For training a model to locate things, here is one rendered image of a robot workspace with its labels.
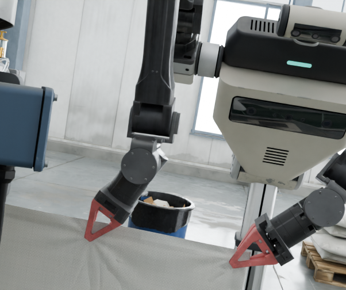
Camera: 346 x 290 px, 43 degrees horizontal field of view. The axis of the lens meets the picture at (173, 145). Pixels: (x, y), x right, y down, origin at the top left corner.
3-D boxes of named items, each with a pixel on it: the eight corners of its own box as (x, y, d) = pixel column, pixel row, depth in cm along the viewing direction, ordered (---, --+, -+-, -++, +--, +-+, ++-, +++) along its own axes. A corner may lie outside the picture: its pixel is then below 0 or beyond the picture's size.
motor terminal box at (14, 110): (39, 176, 57) (52, 87, 56) (44, 196, 47) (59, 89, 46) (-30, 169, 54) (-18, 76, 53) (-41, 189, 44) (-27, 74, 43)
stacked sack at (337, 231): (353, 228, 452) (356, 216, 451) (377, 248, 386) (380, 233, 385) (311, 221, 456) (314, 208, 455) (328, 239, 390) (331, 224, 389)
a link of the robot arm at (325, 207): (378, 186, 74) (335, 153, 76) (393, 180, 63) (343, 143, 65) (331, 240, 74) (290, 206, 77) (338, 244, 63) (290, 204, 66)
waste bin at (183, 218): (182, 279, 341) (196, 198, 335) (176, 308, 290) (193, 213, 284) (122, 267, 345) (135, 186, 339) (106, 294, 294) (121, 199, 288)
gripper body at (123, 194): (92, 198, 73) (118, 163, 72) (106, 187, 83) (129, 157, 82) (123, 222, 73) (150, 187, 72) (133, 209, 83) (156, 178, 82)
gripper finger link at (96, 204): (68, 231, 76) (100, 189, 75) (79, 221, 84) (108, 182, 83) (99, 255, 76) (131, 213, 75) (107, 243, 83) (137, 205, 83)
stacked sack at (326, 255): (350, 252, 452) (353, 240, 451) (369, 274, 388) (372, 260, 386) (308, 243, 458) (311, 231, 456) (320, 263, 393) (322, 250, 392)
